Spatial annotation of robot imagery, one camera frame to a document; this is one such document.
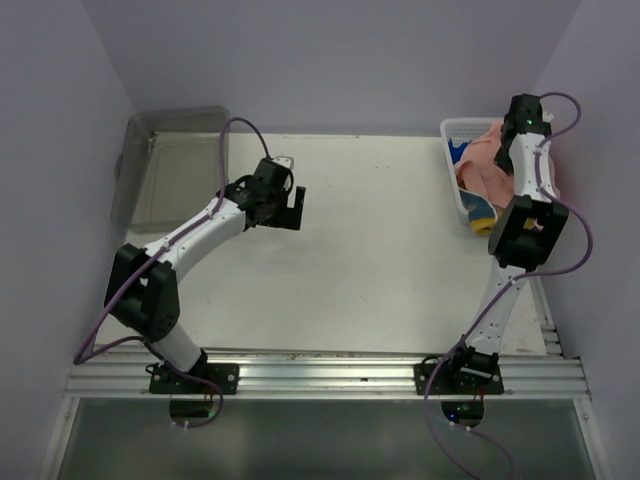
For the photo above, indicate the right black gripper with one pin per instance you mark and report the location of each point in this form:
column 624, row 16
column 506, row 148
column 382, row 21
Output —
column 504, row 162

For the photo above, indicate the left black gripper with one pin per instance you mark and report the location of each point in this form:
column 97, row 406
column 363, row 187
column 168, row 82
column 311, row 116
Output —
column 288, row 217

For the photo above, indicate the pink towel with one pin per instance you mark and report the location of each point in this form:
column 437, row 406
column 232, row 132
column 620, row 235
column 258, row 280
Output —
column 477, row 172

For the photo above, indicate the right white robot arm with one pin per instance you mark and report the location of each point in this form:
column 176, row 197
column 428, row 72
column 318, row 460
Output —
column 526, row 230

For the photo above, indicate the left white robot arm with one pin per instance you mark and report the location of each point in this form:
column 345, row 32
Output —
column 142, row 293

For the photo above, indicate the white plastic basket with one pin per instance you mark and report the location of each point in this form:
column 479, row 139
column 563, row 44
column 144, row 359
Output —
column 462, row 135

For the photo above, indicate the blue towel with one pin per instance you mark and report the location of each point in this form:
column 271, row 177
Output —
column 456, row 151

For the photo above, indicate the yellow towel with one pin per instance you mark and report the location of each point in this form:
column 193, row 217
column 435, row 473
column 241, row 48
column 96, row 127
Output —
column 481, row 214

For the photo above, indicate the grey transparent plastic bin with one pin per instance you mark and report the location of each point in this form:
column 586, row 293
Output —
column 168, row 169

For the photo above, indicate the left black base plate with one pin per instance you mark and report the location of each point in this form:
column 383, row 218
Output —
column 225, row 376

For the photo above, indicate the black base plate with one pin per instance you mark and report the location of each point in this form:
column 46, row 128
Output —
column 225, row 376
column 453, row 384

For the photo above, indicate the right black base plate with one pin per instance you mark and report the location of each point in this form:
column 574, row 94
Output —
column 453, row 384

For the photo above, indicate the aluminium mounting rail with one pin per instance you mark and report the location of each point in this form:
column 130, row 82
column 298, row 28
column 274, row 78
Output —
column 285, row 374

